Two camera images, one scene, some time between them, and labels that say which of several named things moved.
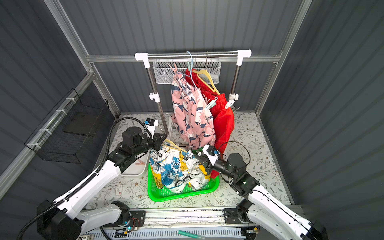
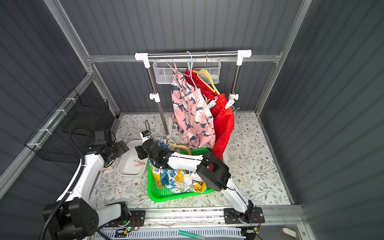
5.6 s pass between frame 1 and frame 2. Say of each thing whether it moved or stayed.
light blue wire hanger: stayed
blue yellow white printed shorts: stayed
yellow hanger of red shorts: stayed
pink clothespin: stayed
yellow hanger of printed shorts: moved
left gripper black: moved
